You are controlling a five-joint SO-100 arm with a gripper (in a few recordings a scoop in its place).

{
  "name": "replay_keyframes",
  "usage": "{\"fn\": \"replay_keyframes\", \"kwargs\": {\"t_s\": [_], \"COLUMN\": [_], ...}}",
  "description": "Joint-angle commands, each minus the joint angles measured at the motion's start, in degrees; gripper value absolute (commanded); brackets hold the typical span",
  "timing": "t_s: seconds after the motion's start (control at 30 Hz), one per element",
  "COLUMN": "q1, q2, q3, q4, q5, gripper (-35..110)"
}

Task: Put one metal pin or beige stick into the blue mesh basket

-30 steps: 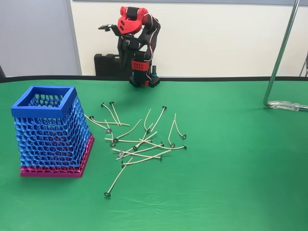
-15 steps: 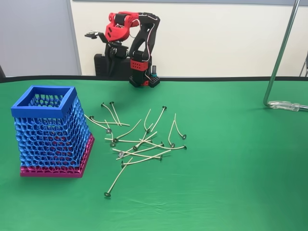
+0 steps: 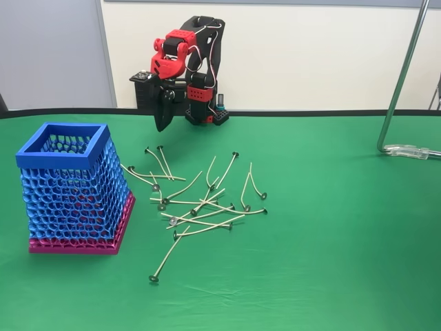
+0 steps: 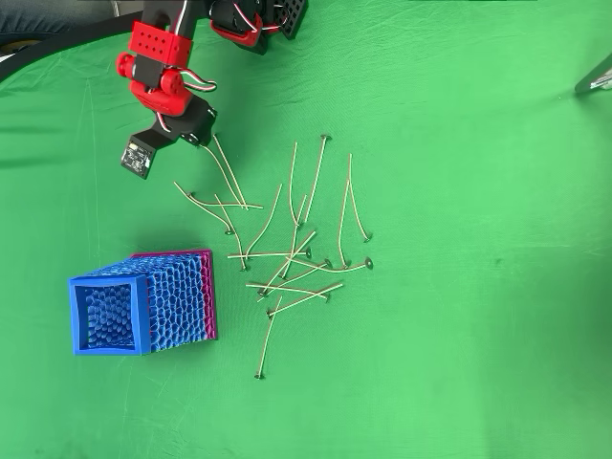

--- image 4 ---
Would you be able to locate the curved candle wick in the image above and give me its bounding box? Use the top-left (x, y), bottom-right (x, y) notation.
top-left (199, 144), bottom-right (250, 211)

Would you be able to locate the black perforated arm base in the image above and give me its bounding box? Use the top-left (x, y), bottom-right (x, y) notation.
top-left (274, 0), bottom-right (310, 42)

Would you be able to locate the straight candle wick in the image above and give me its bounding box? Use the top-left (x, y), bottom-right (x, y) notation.
top-left (211, 133), bottom-right (251, 211)

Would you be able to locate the blue and pink lattice box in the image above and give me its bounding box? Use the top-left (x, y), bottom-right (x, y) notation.
top-left (68, 248), bottom-right (219, 358)

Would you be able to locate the black cloth rim band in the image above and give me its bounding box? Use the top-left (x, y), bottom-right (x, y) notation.
top-left (0, 7), bottom-right (144, 85)

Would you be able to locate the blue jeans leg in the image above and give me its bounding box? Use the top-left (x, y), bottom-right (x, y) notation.
top-left (0, 0), bottom-right (120, 49)

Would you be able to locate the green cloth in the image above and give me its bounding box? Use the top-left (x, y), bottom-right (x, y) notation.
top-left (0, 0), bottom-right (612, 459)

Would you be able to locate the chrome metal stand pole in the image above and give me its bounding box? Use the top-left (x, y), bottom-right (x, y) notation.
top-left (575, 51), bottom-right (612, 96)

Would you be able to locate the white red wrist servo cable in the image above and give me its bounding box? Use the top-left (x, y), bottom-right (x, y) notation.
top-left (160, 66), bottom-right (218, 135)

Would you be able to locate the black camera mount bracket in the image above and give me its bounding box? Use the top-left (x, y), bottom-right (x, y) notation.
top-left (129, 121), bottom-right (179, 150)

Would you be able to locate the small wrist camera board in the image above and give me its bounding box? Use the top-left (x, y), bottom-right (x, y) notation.
top-left (120, 135), bottom-right (159, 181)

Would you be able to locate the white red arm servo cable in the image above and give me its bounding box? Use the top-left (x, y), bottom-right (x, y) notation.
top-left (166, 0), bottom-right (192, 38)

